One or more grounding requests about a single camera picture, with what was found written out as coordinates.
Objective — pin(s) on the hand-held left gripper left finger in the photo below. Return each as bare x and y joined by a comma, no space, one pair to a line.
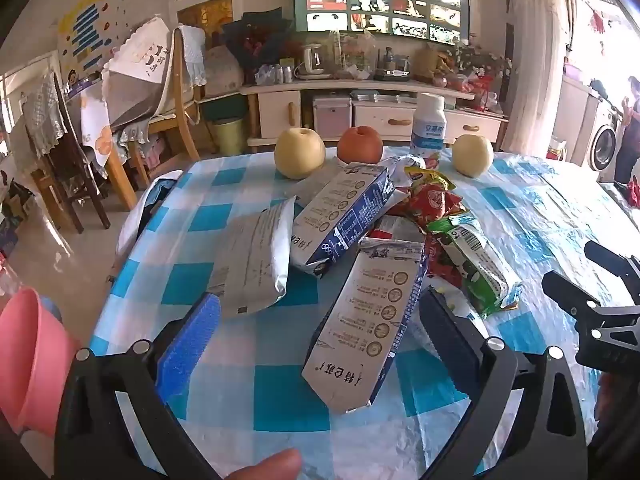
192,335

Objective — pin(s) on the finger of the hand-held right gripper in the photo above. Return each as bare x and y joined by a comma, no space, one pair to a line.
612,262
570,295

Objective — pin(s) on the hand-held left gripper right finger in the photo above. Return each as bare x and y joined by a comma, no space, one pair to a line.
450,335

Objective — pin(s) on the blue and white milk carton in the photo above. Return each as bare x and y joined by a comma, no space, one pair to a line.
345,215
365,330

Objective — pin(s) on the white milk pouch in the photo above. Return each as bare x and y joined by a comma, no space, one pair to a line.
255,265

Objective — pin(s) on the pink plastic bucket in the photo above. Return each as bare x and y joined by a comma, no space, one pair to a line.
35,360

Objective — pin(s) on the person's left hand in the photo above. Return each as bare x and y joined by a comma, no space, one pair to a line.
270,465

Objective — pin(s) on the blue checkered tablecloth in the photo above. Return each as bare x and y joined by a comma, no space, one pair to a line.
240,400

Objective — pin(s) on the washing machine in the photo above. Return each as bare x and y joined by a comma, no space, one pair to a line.
597,142

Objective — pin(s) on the red snack packet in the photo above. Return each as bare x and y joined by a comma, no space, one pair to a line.
432,202

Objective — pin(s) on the blue plastic stool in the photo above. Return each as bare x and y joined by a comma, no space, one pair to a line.
50,307

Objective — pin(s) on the yellow green snack packet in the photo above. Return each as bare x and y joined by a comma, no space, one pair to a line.
427,177

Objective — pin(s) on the yellow pear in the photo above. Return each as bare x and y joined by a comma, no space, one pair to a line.
472,155
299,152

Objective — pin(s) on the white and blue snack packet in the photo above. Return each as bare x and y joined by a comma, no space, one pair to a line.
400,166

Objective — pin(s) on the green waste bin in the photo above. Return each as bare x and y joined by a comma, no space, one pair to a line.
227,136

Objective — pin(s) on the dark wooden chair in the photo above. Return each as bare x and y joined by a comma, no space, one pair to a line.
70,170

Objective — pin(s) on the white bottle with blue label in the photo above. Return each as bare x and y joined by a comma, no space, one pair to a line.
427,127

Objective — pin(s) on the red apple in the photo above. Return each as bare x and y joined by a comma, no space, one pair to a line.
360,145

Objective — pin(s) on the cream curtain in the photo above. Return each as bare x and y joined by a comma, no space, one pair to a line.
535,60

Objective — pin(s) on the light wooden chair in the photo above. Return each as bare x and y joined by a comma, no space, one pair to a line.
175,110

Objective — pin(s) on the dining table with printed cloth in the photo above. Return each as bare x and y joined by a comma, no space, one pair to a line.
97,125

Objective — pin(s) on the cream television cabinet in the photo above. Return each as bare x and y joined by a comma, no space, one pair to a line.
380,115

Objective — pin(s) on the pink metal case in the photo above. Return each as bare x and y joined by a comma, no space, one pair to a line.
331,116

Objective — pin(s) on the white sack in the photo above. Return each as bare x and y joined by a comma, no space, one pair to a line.
222,72

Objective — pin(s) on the grey lace chair cover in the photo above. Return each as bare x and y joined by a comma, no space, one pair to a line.
42,110

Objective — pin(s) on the white embroidered chair cover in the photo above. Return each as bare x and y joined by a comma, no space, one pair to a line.
145,60

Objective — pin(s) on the glass dome with flowers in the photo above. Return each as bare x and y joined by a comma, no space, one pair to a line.
352,55

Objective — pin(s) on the white electric kettle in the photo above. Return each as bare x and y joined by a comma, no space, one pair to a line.
312,60

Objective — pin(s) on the dark flower bouquet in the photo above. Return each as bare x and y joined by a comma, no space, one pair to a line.
255,40

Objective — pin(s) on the wall poster with blue strips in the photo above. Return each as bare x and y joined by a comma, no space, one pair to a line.
87,25

